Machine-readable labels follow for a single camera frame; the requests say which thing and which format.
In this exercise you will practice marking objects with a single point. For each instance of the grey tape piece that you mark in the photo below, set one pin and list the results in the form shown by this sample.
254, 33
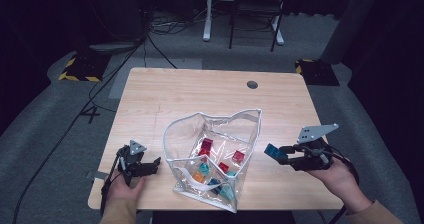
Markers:
100, 175

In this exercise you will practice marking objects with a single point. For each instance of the clear plastic bag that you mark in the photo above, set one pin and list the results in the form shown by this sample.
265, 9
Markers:
233, 130

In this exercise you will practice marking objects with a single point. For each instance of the person's legs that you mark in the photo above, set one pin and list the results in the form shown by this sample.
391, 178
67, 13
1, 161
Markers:
200, 219

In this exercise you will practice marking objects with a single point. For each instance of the teal cube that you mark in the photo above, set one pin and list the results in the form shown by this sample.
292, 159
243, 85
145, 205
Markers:
274, 151

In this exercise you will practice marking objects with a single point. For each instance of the person's right hand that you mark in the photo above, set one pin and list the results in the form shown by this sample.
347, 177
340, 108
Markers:
336, 177

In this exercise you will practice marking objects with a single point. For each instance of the grey curtain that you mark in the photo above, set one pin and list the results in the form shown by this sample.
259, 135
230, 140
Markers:
350, 24

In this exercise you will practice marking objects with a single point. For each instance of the grey flat stand base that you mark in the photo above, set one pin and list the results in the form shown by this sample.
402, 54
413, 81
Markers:
113, 47

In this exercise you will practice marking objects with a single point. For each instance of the red toy block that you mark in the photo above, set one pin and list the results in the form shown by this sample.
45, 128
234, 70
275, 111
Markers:
223, 167
203, 152
238, 156

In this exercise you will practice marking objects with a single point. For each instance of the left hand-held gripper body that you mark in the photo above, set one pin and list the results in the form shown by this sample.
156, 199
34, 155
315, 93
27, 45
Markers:
130, 165

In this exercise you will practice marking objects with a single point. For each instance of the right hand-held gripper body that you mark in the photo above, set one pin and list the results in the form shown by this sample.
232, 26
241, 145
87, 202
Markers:
313, 159

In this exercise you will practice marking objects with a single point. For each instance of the black metal chair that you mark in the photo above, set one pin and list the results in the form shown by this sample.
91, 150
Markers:
231, 34

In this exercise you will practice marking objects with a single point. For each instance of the black equipment cabinet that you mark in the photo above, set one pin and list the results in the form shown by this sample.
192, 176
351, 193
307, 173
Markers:
116, 10

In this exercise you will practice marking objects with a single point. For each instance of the person's left hand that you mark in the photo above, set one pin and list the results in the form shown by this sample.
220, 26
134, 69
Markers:
123, 190

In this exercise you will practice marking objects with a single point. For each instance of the yellow striped black stand base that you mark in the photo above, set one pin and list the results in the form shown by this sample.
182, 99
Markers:
316, 72
83, 67

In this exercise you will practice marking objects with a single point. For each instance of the maroon sloped toy block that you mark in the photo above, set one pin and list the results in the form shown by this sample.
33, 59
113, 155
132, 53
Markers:
207, 143

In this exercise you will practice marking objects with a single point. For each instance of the dark blue sloped toy block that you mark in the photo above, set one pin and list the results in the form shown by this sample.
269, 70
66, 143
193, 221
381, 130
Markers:
214, 184

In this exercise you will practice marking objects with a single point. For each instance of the white desk frame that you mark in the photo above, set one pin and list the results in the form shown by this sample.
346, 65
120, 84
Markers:
208, 17

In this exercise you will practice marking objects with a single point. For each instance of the orange toy block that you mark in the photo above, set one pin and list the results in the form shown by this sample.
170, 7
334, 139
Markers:
198, 176

